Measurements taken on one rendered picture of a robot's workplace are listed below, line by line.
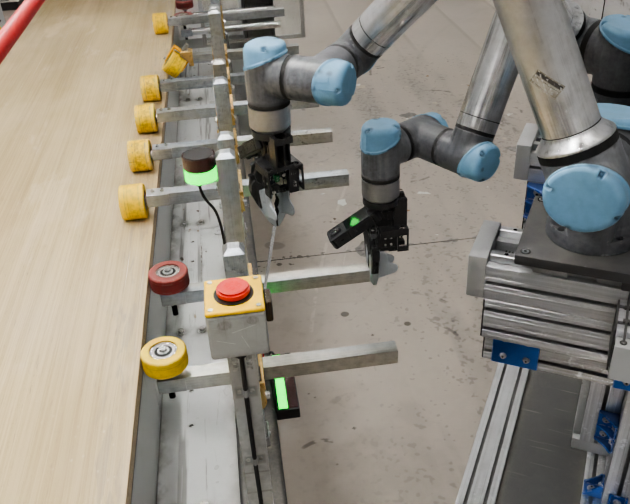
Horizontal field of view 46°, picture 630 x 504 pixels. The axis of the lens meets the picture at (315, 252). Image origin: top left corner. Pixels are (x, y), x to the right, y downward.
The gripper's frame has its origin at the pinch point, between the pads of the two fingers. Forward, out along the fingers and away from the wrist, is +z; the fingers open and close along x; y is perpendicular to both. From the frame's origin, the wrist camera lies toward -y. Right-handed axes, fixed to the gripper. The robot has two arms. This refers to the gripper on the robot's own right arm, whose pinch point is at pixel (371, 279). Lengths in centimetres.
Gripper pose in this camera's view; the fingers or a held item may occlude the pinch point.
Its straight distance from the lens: 157.8
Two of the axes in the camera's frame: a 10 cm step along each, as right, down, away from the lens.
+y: 9.9, -1.2, 0.9
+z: 0.5, 8.4, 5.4
